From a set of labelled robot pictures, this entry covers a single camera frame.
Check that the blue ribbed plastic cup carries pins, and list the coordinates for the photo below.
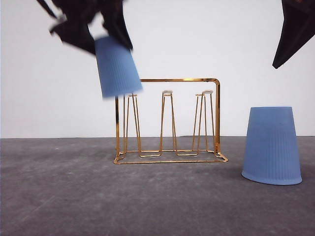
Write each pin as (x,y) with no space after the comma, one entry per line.
(117,66)

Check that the grey felt table mat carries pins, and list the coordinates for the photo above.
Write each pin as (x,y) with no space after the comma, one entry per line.
(147,186)

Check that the gold wire cup rack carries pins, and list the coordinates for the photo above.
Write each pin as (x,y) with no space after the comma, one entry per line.
(171,121)

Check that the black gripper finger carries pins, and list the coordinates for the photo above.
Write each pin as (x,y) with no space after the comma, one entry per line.
(298,29)
(75,32)
(114,21)

